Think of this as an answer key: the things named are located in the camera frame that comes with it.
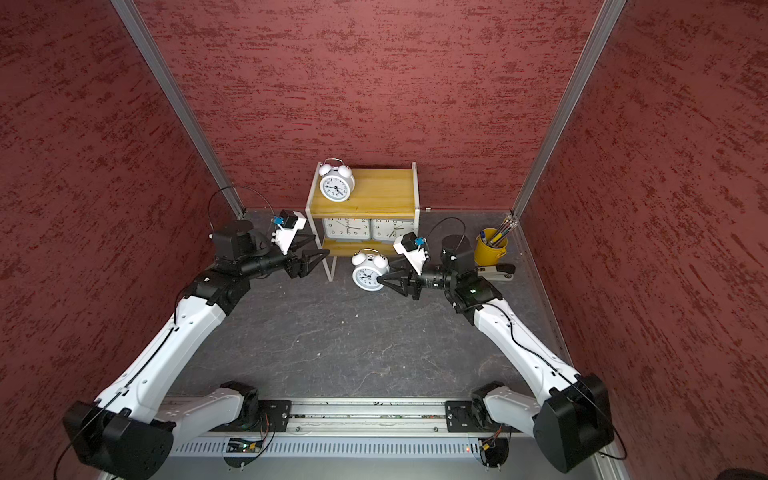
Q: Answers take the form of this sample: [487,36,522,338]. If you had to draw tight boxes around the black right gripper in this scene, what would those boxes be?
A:
[379,254,457,299]

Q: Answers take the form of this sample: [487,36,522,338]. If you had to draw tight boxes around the grey square alarm clock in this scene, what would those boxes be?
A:
[370,219,414,243]
[322,218,371,242]

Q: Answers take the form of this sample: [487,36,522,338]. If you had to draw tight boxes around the white twin bell alarm clock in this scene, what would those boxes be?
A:
[318,158,356,203]

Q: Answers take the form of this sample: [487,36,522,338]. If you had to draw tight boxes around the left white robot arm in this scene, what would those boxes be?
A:
[63,210,329,479]

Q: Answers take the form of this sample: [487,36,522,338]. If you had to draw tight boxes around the yellow metal pen bucket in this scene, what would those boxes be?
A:
[474,228,508,267]

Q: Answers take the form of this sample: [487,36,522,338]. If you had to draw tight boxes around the white black stapler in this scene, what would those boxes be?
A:
[477,263,516,282]

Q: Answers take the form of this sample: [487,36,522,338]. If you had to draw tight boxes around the bundle of pencils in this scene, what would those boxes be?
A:
[485,211,519,248]

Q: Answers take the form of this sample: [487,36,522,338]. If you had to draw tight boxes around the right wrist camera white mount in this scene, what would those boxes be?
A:
[394,232,429,275]

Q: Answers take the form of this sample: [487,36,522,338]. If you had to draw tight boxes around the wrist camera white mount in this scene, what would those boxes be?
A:
[394,232,429,275]
[271,210,307,254]

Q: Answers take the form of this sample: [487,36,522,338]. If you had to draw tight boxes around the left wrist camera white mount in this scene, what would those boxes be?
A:
[271,210,307,254]

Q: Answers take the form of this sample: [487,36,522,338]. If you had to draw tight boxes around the wooden white frame shelf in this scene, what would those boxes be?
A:
[305,160,421,280]

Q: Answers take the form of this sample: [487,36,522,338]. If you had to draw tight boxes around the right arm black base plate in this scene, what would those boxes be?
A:
[444,400,513,434]

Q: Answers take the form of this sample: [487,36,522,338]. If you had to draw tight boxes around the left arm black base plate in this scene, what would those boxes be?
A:
[212,400,292,434]

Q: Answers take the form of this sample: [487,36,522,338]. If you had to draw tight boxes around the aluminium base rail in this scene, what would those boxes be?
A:
[155,397,541,437]

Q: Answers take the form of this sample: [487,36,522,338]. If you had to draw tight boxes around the perforated grey cable tray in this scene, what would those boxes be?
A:
[170,437,482,461]

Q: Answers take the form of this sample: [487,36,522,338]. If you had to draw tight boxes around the left aluminium corner post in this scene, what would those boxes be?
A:
[110,0,244,215]

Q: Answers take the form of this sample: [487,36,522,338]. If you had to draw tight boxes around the aluminium corner post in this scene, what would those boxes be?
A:
[512,0,627,221]
[110,0,244,215]

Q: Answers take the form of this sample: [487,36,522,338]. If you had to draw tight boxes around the right aluminium corner post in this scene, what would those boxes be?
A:
[512,0,627,221]

